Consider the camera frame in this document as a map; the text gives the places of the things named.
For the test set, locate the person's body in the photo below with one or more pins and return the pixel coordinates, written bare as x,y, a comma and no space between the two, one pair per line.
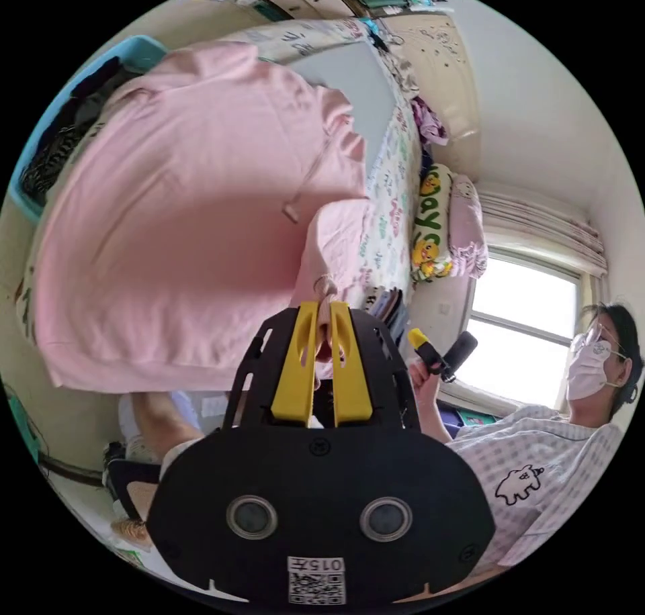
544,454

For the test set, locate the pink pillow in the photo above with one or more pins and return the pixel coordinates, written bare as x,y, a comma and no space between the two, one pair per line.
466,227

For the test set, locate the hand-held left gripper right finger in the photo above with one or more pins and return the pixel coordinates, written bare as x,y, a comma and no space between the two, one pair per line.
350,378

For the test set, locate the purple garment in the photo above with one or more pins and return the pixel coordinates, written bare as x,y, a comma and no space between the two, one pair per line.
428,119

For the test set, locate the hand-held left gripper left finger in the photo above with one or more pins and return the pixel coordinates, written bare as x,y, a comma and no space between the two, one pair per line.
295,373

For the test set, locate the pile of clothes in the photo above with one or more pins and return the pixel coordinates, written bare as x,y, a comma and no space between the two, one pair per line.
390,313

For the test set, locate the striped curtain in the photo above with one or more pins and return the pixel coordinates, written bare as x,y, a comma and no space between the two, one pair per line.
544,222

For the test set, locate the black chair with wooden seat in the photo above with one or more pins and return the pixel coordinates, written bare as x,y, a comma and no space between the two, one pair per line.
133,484

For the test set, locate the blue basket with dark clothes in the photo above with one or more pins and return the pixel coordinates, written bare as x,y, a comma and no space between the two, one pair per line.
55,136

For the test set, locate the pink long sleeve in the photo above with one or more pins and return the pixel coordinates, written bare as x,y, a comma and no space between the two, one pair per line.
166,232

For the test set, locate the bed with printed sheet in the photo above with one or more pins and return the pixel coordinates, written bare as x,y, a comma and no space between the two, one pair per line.
393,182

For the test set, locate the window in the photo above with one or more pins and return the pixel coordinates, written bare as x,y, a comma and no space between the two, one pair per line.
519,323

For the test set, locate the yellow green printed pillow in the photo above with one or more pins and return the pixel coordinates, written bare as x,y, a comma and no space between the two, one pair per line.
431,222

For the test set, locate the person's right forearm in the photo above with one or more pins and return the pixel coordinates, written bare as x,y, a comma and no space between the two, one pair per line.
437,421

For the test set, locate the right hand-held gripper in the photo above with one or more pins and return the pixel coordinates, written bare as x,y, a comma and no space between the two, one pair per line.
434,360

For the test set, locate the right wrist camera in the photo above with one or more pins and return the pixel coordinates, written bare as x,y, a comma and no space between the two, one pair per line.
461,348

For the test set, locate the person's right hand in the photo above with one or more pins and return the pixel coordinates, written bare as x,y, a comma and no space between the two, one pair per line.
422,381

